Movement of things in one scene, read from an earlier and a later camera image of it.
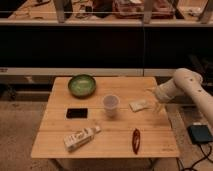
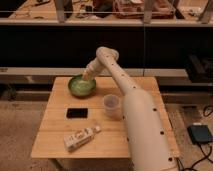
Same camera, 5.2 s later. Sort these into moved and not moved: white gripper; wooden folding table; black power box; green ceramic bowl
Moved: white gripper
Not moved: black power box; green ceramic bowl; wooden folding table
